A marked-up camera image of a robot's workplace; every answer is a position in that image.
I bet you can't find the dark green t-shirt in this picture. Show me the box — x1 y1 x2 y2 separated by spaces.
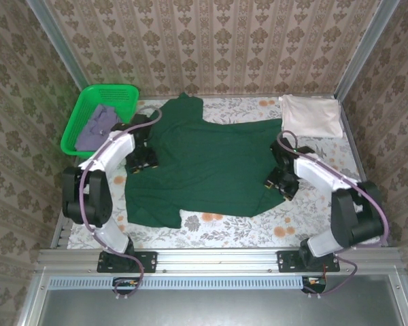
124 92 295 229

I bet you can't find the green plastic basket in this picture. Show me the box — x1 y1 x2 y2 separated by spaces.
60 84 139 159

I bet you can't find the purple t-shirt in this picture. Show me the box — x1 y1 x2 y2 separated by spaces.
74 104 126 152

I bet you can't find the white folded t-shirt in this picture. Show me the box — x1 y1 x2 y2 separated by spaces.
278 94 344 139

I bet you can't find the floral patterned table cover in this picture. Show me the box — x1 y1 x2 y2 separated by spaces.
67 96 384 251

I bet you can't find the black connector board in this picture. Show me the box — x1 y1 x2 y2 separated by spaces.
301 275 328 294
112 277 141 295

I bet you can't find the grey metal sheet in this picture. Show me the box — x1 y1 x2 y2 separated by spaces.
16 271 408 326

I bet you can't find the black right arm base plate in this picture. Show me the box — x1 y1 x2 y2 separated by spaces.
277 250 341 274

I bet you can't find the aluminium side rail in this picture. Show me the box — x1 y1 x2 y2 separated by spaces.
50 156 89 249
336 98 389 247

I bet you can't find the aluminium table edge rail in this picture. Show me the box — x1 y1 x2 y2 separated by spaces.
37 247 407 273

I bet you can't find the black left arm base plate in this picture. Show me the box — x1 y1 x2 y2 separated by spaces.
97 250 158 274

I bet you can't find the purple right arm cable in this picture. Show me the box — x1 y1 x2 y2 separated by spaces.
277 130 391 299

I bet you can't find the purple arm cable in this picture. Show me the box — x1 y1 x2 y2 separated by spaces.
80 108 163 300
277 130 391 299

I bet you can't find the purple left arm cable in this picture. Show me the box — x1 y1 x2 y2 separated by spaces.
80 108 163 300

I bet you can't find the grey slotted cable duct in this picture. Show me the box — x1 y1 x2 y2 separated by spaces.
48 275 305 291

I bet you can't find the aluminium frame post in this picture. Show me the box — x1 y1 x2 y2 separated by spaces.
25 0 99 107
335 0 401 101

